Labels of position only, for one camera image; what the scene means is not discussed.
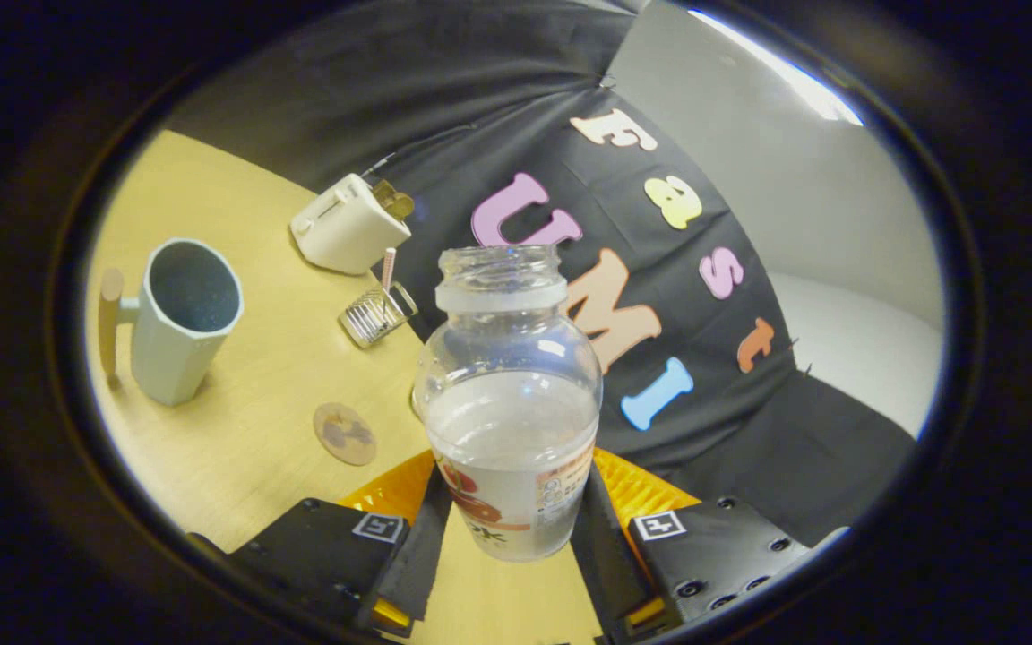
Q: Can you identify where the ribbed clear glass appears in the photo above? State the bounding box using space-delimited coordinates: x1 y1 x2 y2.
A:
339 281 419 349

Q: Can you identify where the clear juice bottle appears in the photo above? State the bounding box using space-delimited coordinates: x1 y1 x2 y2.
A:
412 245 605 563

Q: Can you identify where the toaster power cable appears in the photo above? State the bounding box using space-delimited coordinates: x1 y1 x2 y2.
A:
362 125 481 177

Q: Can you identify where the round cork coaster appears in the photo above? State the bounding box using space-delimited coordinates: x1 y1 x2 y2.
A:
313 402 378 467

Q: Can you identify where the white toaster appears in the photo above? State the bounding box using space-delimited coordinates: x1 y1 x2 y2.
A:
290 173 413 276

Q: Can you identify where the brown toast slice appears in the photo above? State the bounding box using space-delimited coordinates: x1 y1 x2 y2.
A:
373 179 416 222

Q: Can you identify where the pale green cup wooden handle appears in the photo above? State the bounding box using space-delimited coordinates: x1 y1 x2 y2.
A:
99 237 244 407

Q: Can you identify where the wooden table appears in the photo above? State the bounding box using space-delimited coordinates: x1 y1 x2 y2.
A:
86 130 606 645

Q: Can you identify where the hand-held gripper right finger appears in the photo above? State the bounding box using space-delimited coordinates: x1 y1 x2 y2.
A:
570 446 839 641

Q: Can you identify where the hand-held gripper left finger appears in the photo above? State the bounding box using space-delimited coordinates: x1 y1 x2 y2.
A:
189 448 454 639

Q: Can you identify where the ceiling light panel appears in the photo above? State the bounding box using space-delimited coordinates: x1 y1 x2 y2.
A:
691 9 864 126

